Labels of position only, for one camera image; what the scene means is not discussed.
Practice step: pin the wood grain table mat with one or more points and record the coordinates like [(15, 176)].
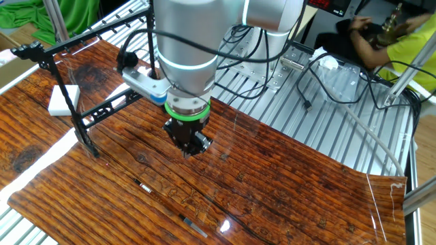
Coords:
[(272, 187)]

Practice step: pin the silver metal cylinder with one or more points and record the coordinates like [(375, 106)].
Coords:
[(291, 63)]

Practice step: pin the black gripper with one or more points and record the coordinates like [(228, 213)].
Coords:
[(186, 132)]

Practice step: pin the thin black pen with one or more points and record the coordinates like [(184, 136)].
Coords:
[(146, 188)]

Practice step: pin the green cloth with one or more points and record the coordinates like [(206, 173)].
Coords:
[(81, 17)]

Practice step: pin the aluminium robot mounting plate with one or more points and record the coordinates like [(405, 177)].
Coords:
[(272, 80)]

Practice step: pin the clear plastic bag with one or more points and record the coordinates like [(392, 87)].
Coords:
[(340, 85)]

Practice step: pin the bystander hand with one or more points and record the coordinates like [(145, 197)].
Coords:
[(359, 24)]

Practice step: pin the bare forearm of bystander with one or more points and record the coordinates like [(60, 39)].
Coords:
[(369, 51)]

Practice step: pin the aluminium frame post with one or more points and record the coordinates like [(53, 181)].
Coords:
[(408, 75), (54, 20), (420, 197)]

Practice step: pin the white crumpled paper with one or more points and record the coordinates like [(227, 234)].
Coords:
[(323, 58)]

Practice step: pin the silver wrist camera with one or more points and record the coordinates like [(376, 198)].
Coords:
[(143, 85)]

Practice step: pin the white foam block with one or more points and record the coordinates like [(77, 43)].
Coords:
[(58, 105)]

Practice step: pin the black meter red digits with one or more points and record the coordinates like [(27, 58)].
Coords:
[(327, 5)]

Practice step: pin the cardboard box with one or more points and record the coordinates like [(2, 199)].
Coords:
[(12, 73)]

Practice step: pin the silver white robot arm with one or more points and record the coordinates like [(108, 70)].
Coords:
[(184, 41)]

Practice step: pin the person in yellow shirt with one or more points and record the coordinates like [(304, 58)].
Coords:
[(405, 47)]

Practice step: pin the black pen rack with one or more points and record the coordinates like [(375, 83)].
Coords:
[(29, 51)]

